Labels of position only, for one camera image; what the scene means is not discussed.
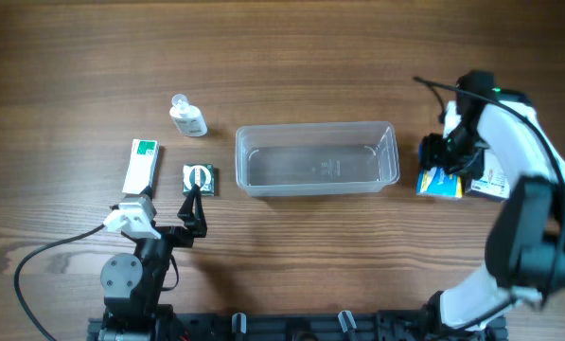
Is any white green medicine box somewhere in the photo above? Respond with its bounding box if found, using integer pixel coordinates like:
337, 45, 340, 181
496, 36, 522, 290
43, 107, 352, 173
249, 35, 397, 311
122, 139, 160, 194

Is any blue VapoDrops box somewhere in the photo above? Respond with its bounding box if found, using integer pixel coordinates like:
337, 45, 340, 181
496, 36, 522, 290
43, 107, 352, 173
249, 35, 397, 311
416, 167, 463, 200

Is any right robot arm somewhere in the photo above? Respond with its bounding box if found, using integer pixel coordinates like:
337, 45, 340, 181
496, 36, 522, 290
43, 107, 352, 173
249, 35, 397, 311
180, 70, 565, 340

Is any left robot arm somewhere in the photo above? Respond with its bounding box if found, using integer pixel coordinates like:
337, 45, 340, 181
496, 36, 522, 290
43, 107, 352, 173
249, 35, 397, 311
97, 185, 206, 340

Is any clear plastic container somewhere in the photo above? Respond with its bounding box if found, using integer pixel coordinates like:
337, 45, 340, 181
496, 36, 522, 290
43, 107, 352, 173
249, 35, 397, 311
235, 121, 400, 197

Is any green Zam-Buk tin box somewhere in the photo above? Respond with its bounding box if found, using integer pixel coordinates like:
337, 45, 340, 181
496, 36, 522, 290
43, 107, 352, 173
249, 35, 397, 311
183, 164, 216, 196

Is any white lotion bottle clear cap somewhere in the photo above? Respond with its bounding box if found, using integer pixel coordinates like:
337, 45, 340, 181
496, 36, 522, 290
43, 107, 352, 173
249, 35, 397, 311
169, 94, 208, 137

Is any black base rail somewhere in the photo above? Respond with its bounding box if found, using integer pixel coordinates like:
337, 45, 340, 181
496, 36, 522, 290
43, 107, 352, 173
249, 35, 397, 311
86, 311, 509, 341

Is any black left camera cable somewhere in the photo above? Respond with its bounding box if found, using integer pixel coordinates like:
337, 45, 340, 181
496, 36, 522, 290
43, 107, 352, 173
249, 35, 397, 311
13, 223, 107, 341

